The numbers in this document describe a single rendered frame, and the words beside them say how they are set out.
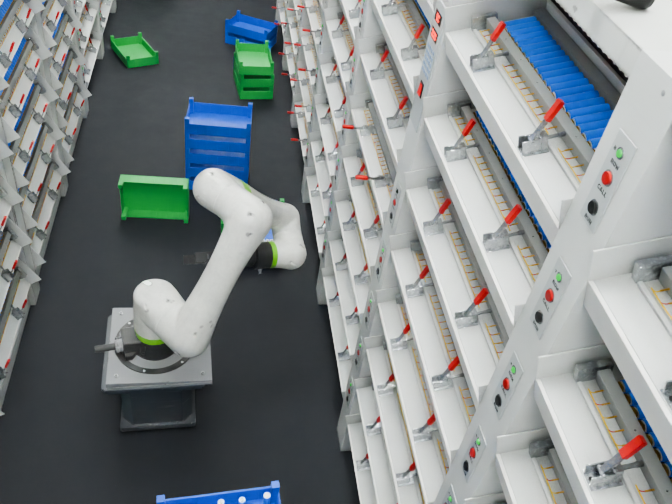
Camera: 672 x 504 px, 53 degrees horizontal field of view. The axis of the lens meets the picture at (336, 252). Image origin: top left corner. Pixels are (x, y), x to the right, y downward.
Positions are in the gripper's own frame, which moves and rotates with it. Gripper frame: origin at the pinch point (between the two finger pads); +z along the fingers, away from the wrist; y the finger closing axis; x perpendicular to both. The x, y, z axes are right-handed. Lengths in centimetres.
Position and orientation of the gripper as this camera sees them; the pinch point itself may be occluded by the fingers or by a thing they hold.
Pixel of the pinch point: (192, 258)
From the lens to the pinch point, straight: 220.7
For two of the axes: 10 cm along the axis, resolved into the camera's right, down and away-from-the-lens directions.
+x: -0.7, -10.0, 0.5
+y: -4.7, 0.8, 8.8
